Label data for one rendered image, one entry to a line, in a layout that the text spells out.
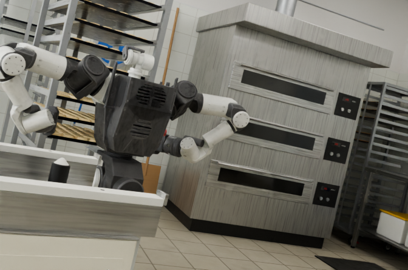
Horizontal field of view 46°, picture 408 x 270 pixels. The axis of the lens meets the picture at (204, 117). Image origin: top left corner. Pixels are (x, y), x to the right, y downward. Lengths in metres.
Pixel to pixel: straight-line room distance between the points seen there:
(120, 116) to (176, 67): 3.33
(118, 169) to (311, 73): 3.01
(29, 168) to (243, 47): 3.43
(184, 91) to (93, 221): 1.34
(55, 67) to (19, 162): 0.90
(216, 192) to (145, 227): 3.55
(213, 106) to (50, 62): 0.71
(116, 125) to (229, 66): 2.50
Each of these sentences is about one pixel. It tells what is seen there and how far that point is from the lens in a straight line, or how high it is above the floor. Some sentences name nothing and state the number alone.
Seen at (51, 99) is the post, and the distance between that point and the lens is 2.24.
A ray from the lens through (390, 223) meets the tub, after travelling 5.31.
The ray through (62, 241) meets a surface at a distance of 0.69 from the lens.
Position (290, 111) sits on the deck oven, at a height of 1.23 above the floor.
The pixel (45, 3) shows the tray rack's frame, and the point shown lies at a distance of 2.86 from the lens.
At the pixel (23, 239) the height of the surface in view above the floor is 0.83.
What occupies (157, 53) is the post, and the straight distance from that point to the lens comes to 2.39.
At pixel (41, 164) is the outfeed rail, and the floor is 0.87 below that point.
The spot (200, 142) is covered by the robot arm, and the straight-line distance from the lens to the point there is 2.15.
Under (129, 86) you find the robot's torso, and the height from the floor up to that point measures 1.07.
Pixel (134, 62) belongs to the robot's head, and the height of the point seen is 1.18.
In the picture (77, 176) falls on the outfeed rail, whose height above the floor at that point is 0.86.
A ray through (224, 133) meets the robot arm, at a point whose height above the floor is 0.97.
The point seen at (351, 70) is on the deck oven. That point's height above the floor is 1.77.
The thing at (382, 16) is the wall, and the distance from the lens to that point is 6.43.
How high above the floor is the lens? 1.04
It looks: 1 degrees down
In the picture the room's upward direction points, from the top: 13 degrees clockwise
